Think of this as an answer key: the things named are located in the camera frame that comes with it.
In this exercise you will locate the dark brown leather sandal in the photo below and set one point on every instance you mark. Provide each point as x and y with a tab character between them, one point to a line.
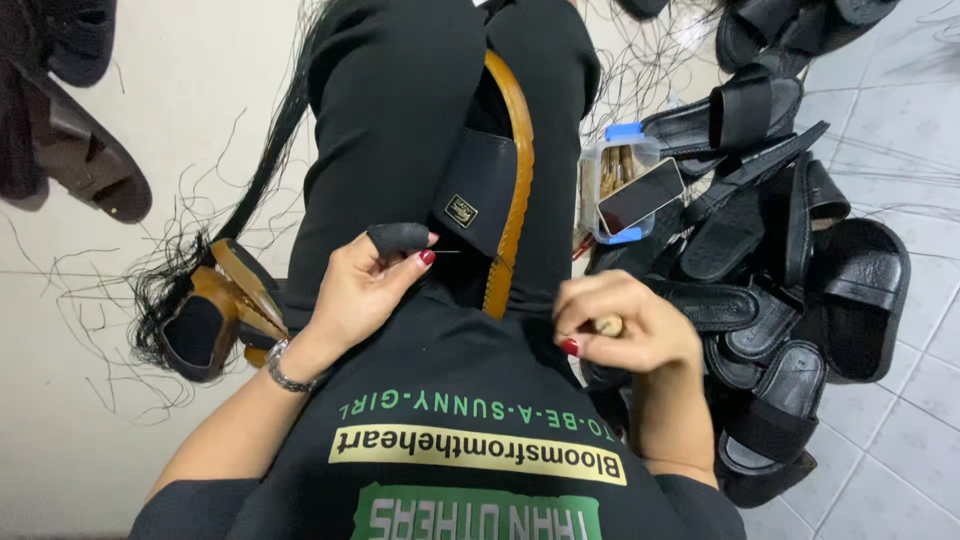
82	157

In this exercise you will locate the bundle of black threads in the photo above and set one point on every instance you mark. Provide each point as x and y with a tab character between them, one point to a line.
274	161

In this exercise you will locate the person's black trousers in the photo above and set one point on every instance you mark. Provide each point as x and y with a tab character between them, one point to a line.
382	135

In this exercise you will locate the black woven sandal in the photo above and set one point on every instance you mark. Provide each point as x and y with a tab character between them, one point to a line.
79	37

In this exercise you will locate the person's right hand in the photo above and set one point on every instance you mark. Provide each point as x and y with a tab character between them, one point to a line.
645	322

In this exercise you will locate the clear plastic box blue clips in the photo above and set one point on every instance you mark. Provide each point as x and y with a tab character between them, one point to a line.
600	154

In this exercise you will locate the black finger guard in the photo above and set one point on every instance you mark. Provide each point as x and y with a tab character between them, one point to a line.
396	238

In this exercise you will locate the person's left hand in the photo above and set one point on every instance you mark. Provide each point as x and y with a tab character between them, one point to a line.
352	296

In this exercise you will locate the tan sandal black upper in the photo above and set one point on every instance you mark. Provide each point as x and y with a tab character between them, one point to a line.
251	289
196	326

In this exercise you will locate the black smartphone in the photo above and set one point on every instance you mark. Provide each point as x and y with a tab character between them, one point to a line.
641	196

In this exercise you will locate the person's black printed t-shirt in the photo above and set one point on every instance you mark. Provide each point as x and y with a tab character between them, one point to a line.
465	420

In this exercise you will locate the tan sandal with gold label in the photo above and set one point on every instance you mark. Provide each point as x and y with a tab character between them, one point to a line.
487	187

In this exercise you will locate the pile of black sandals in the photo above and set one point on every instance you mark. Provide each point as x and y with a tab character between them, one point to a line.
757	247

